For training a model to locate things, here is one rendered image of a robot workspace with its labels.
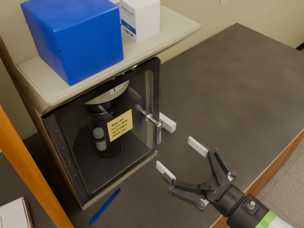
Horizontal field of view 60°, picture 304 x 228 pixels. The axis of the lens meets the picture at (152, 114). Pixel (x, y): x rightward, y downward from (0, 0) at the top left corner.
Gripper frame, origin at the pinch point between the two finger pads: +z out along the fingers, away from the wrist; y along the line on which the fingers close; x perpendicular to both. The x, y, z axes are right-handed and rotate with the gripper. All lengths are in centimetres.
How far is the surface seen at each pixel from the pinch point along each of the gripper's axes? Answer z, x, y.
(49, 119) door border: 11.9, -23.6, 25.5
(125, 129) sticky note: 12.0, -7.0, 8.4
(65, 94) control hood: 1.7, -36.5, 24.2
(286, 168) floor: -15, 114, -114
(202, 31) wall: 57, 16, -79
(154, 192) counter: 3.1, 20.1, 5.6
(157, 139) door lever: 7.2, -0.8, 0.8
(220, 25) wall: 57, 18, -96
